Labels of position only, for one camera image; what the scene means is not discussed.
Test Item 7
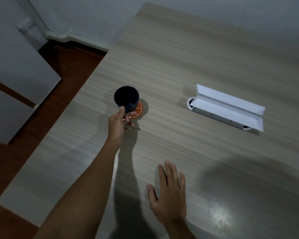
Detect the dark blue mug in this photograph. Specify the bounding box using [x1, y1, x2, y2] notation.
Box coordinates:
[114, 86, 140, 114]

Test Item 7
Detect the person's left hand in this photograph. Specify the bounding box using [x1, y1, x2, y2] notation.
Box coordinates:
[107, 106, 138, 147]

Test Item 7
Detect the person's left forearm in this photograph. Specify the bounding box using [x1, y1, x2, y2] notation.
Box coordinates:
[33, 140, 119, 239]

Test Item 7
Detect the white open dispenser box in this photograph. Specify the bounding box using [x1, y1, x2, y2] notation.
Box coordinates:
[187, 84, 266, 132]

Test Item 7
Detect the person's right forearm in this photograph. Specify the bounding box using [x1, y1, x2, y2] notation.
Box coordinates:
[162, 216, 197, 239]

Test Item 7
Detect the orange round coaster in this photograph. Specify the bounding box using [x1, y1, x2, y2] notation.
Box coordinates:
[123, 99, 143, 121]

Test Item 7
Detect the person's right hand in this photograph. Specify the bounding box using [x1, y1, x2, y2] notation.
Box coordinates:
[147, 161, 187, 224]

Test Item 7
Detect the white cabinet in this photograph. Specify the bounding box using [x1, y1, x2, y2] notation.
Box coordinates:
[0, 0, 62, 145]

